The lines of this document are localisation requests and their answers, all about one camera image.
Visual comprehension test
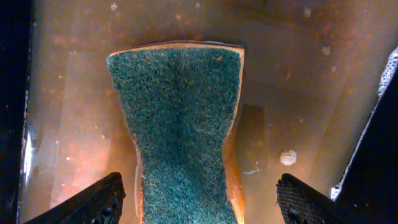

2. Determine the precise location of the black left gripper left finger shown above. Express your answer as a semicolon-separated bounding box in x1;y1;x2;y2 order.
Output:
25;172;126;224

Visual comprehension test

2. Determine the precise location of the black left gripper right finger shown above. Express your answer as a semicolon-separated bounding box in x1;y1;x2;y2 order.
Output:
276;173;343;224

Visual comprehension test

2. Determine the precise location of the green orange sponge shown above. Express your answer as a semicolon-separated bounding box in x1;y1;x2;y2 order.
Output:
106;41;245;223

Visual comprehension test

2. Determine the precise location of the black rectangular water tray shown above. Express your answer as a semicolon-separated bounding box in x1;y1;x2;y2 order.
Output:
19;1;397;223

